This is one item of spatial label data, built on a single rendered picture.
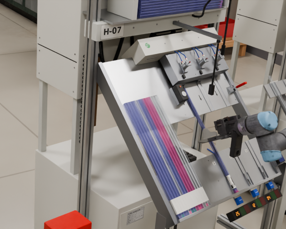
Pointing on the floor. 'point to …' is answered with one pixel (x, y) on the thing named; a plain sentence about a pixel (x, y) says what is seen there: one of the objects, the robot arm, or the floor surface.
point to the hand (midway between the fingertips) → (209, 139)
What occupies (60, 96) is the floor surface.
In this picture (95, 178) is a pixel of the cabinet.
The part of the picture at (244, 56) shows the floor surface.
